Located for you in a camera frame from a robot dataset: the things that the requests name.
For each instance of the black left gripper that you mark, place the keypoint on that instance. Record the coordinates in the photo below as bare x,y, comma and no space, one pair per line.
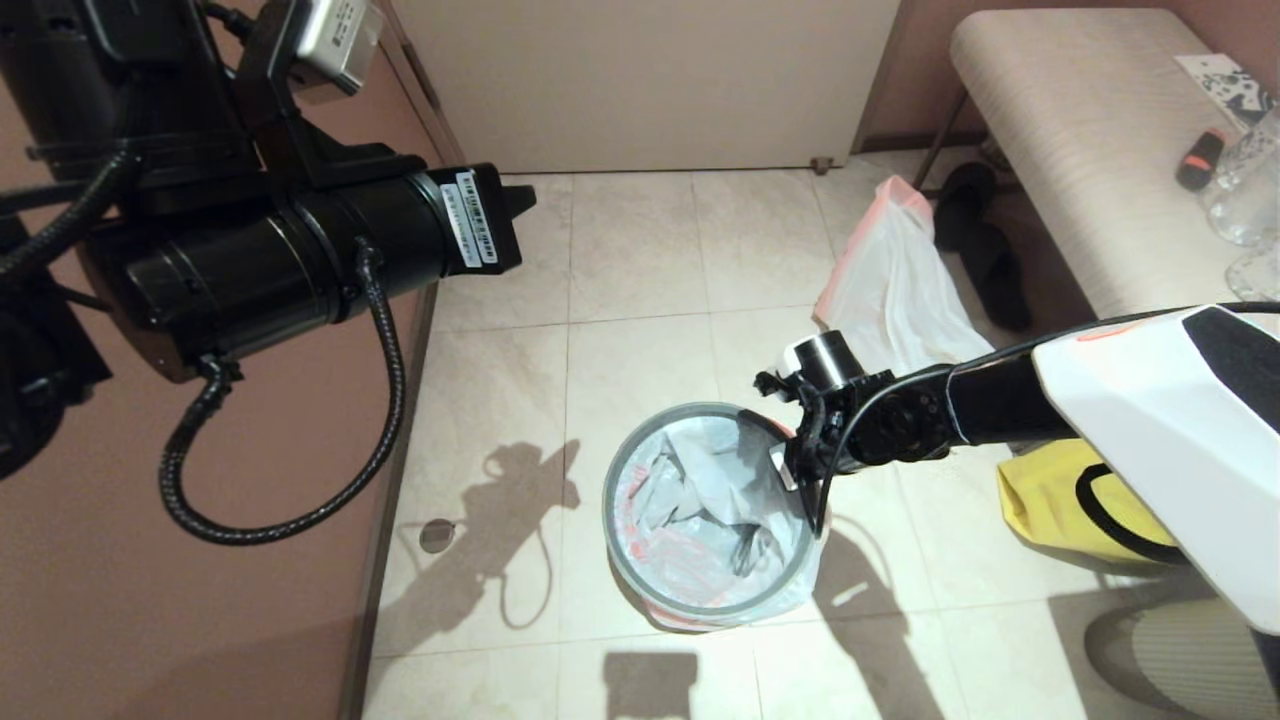
300,260

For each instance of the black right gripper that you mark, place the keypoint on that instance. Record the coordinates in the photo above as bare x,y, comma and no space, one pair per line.
890,425

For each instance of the white plastic bag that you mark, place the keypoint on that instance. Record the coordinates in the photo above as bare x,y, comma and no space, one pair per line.
890,290

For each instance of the red printed plastic bag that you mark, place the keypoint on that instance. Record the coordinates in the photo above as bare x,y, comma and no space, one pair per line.
680,480

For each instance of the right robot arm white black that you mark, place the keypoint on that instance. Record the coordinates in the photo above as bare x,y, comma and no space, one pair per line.
1150,430

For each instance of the yellow bag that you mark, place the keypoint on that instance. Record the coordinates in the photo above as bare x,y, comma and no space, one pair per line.
1040,500

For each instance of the black slipper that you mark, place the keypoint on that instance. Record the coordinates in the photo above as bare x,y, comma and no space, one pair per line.
968,200
1003,285

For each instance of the dark metal table leg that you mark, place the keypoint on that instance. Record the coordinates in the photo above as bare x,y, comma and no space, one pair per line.
938,148

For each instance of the small round grey floor disc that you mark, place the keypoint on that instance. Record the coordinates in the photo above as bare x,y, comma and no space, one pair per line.
437,534

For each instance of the beige wood grain table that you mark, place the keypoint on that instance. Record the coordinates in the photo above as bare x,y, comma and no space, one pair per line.
1090,150

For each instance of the grey ribbed round object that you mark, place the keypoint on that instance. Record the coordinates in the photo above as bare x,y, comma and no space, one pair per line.
1170,660

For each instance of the white door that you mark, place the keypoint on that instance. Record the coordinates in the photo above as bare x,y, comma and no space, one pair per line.
650,80

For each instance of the small clear glass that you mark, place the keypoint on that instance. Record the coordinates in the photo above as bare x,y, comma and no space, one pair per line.
1258,272

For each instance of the black red small device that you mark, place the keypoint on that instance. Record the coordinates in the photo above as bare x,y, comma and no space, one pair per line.
1200,160

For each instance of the large clear glass jar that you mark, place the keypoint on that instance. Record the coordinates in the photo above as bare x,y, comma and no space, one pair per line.
1250,195

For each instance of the blue white booklet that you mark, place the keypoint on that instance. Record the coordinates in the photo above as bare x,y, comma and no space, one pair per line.
1225,80

